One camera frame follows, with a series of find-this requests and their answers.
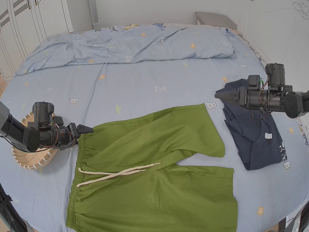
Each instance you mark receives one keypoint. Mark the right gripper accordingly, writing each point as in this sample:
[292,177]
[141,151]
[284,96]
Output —
[256,99]

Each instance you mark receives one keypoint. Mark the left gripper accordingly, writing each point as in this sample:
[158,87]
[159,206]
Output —
[67,136]

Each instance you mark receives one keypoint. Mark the green shorts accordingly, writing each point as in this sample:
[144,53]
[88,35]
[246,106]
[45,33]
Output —
[144,141]

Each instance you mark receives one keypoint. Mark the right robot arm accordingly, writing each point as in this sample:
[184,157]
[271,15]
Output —
[293,105]

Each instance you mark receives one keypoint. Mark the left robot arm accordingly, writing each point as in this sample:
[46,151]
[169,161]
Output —
[14,132]

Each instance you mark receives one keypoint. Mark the round woven basket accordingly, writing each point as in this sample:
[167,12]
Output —
[31,159]

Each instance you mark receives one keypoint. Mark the bed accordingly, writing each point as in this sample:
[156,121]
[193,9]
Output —
[144,86]

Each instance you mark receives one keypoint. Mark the dark blue T-shirt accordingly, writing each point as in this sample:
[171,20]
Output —
[260,148]

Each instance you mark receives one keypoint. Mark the grey bedside table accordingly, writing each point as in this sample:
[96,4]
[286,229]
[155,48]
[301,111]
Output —
[214,19]

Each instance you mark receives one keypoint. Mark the pale blue quilt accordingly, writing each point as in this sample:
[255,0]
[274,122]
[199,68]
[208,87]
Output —
[120,47]

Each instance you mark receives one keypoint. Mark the white wardrobe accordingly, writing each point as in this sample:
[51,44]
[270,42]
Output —
[24,20]

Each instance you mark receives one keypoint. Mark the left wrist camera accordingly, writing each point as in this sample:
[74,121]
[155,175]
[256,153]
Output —
[58,122]

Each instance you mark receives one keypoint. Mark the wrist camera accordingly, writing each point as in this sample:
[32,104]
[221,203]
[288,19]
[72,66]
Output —
[58,122]
[254,81]

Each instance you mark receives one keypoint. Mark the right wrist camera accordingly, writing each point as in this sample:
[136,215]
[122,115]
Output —
[254,81]

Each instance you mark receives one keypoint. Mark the pale grey wall duct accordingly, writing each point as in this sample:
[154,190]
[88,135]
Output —
[93,3]

